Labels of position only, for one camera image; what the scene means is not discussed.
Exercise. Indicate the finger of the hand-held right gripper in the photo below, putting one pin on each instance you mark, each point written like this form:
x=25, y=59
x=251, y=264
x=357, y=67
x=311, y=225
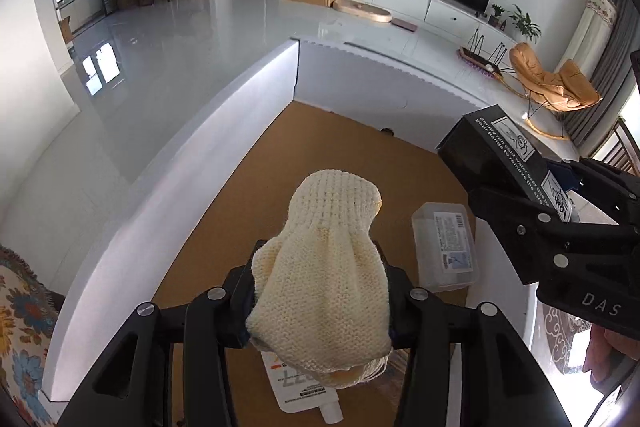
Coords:
x=600, y=179
x=505, y=207

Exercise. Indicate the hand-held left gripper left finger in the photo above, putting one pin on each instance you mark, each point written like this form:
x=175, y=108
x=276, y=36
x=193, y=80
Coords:
x=235, y=292

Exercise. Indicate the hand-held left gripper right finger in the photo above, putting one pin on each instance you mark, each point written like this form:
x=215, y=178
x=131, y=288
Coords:
x=400, y=292

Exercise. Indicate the clear plastic labelled box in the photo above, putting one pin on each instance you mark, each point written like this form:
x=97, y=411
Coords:
x=445, y=247

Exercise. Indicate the black printed carton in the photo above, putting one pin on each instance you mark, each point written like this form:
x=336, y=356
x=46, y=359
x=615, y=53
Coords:
x=480, y=142

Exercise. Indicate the white pouch with spout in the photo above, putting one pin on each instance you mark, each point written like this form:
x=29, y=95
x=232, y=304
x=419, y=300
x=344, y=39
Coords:
x=300, y=392

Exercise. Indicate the white cardboard box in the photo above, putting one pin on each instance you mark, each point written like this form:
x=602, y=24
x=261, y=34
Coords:
x=350, y=72

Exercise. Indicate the person's right hand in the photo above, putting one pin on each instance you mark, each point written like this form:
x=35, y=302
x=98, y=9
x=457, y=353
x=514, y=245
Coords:
x=607, y=349

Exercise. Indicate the wooden railing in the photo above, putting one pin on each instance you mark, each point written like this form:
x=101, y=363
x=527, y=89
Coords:
x=620, y=147

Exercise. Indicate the grey window curtain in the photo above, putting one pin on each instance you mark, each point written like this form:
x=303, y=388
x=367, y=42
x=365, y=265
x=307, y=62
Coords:
x=615, y=72

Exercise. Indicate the orange rocking lounge chair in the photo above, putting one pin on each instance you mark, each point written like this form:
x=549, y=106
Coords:
x=545, y=82

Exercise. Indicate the purple fringed floor mat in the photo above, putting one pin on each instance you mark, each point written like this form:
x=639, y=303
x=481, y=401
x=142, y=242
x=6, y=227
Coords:
x=477, y=64

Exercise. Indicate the white floral curtain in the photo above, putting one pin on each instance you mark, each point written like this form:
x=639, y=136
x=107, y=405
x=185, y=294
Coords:
x=595, y=32

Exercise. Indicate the tall leafy potted plant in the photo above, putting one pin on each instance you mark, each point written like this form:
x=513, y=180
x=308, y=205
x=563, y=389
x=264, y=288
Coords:
x=525, y=22

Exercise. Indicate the small potted plant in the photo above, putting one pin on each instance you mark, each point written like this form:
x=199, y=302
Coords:
x=496, y=13

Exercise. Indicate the flat pink board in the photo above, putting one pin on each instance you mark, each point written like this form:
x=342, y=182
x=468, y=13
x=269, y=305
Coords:
x=404, y=24

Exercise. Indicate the floral patterned blanket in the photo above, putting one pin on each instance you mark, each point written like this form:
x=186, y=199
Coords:
x=22, y=332

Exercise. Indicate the round wooden cat scratcher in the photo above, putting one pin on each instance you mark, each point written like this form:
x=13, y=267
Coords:
x=362, y=11

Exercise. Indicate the small brown cardboard box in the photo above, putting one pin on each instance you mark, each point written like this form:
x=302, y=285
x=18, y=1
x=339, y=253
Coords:
x=66, y=31

